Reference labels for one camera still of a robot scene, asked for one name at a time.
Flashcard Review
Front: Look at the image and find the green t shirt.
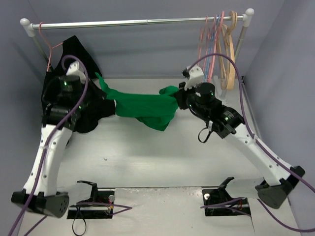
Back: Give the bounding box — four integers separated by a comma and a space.
95, 72, 179, 131

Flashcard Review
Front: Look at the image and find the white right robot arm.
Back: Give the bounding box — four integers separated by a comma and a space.
175, 82, 305, 209

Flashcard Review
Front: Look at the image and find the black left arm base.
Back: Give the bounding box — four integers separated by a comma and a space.
67, 180, 115, 219

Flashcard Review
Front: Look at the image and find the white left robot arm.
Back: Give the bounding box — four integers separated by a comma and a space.
11, 75, 84, 218

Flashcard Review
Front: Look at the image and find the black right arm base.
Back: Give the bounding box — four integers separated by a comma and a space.
202, 177, 251, 217

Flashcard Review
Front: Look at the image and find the pink hanger right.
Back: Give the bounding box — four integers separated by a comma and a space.
207, 11, 224, 82

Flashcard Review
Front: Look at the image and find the pink hanger leftmost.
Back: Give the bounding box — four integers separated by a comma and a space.
197, 15, 208, 58

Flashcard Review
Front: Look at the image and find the blue hanger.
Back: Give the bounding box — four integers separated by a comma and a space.
203, 15, 220, 82

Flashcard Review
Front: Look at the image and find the wooden hanger front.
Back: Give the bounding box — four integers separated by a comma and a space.
222, 11, 239, 90

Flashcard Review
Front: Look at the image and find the black t shirt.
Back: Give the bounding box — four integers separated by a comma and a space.
41, 36, 116, 133

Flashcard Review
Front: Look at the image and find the pink hanger with black shirt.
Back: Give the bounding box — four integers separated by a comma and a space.
38, 22, 63, 72

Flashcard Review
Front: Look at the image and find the silver clothes rack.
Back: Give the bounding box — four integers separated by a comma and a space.
20, 8, 254, 99

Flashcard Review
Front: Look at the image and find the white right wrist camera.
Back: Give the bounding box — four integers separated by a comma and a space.
182, 65, 204, 90

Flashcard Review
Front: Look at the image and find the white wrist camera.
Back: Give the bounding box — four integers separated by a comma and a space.
182, 65, 204, 90
66, 61, 86, 84

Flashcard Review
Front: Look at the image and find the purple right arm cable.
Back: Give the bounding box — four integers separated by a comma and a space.
188, 53, 315, 233

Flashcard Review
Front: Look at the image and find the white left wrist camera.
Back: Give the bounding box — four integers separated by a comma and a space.
66, 61, 86, 84

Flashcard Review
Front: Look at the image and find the thin black cable loop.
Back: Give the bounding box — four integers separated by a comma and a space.
72, 206, 87, 236

